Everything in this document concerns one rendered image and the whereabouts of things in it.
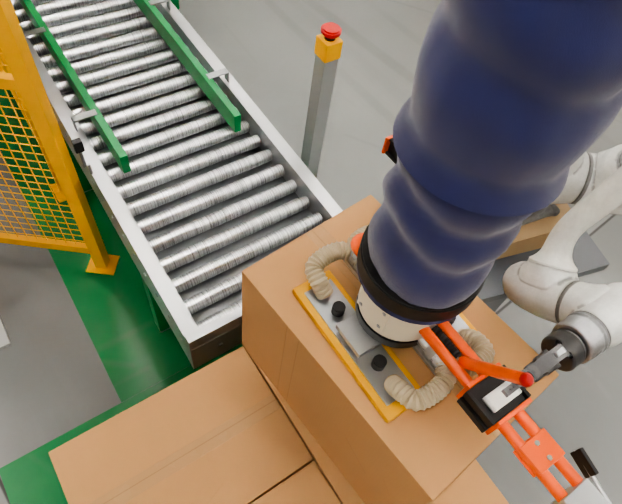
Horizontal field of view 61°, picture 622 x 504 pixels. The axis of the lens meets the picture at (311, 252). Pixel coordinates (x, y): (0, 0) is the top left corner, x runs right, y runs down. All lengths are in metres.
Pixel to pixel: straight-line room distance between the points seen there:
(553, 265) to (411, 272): 0.47
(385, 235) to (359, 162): 2.10
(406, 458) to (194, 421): 0.73
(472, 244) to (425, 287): 0.12
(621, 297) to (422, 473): 0.51
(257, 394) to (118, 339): 0.88
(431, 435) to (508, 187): 0.59
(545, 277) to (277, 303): 0.57
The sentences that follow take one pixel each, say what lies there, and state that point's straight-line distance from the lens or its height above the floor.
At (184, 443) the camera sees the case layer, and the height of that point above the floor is 0.54.
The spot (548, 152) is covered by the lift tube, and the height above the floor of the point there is 1.71.
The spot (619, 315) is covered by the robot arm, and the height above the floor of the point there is 1.25.
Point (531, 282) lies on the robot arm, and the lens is 1.24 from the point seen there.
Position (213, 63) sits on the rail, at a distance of 2.45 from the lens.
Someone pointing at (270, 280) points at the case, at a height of 1.07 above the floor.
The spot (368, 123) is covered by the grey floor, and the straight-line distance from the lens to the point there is 3.15.
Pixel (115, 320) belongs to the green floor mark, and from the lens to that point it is 2.38.
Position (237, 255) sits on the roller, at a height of 0.55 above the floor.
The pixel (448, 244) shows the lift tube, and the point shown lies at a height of 1.50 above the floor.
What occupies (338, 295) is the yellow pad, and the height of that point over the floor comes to 1.09.
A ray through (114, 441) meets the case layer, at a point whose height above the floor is 0.54.
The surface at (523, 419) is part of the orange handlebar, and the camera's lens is 1.03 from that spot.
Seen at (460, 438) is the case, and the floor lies 1.08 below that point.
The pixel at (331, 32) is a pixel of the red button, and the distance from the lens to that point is 1.89.
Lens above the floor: 2.09
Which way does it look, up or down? 56 degrees down
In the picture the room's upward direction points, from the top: 12 degrees clockwise
